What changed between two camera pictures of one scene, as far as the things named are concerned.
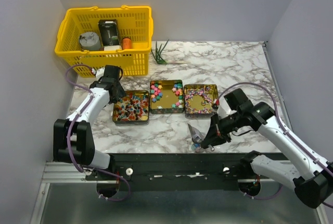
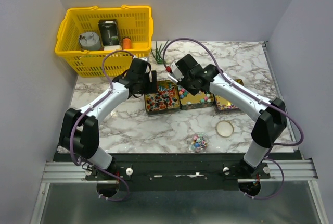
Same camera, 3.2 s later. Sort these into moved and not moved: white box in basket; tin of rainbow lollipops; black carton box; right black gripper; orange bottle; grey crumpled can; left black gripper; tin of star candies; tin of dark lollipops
Moved: tin of star candies; tin of dark lollipops; left black gripper; tin of rainbow lollipops; right black gripper
Not moved: orange bottle; black carton box; grey crumpled can; white box in basket
